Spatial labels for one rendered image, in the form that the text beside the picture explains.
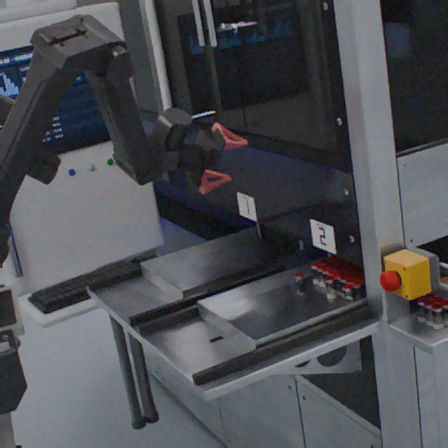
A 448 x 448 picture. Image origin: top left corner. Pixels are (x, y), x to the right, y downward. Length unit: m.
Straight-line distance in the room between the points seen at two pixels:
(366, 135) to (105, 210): 1.08
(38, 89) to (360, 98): 0.60
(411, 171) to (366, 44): 0.27
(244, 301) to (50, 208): 0.75
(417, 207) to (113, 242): 1.09
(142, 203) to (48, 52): 1.29
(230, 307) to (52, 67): 0.80
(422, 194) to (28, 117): 0.78
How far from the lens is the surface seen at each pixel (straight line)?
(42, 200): 2.32
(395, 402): 1.73
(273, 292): 1.84
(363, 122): 1.51
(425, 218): 1.64
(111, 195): 2.39
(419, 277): 1.53
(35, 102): 1.22
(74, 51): 1.19
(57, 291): 2.26
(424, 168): 1.61
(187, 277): 2.01
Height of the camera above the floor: 1.60
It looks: 18 degrees down
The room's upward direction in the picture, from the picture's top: 9 degrees counter-clockwise
